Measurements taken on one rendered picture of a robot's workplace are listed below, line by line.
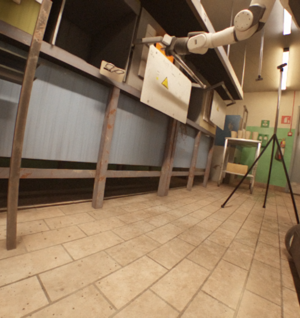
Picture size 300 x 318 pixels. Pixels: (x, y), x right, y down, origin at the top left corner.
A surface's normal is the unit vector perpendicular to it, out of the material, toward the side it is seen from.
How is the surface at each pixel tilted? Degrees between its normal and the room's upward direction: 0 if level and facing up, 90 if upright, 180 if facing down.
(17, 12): 90
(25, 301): 0
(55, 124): 90
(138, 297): 0
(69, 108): 90
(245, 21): 117
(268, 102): 90
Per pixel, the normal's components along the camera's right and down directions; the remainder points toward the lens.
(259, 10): -0.70, 0.36
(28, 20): 0.76, 0.15
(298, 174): -0.62, -0.07
